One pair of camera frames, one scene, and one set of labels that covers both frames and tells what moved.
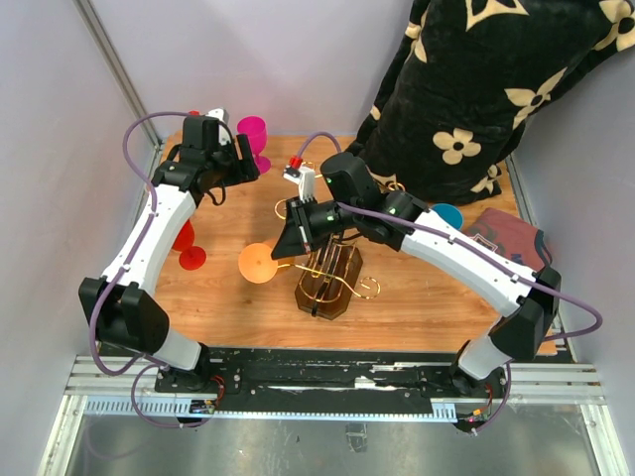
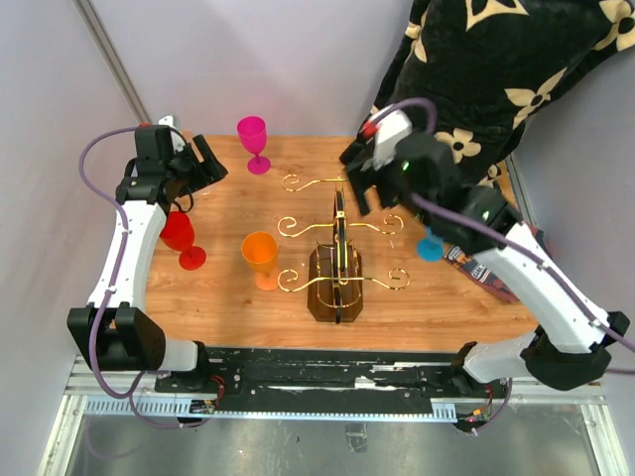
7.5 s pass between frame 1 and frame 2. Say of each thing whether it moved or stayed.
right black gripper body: moved
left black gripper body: moved
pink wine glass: stayed
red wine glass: stayed
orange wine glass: moved
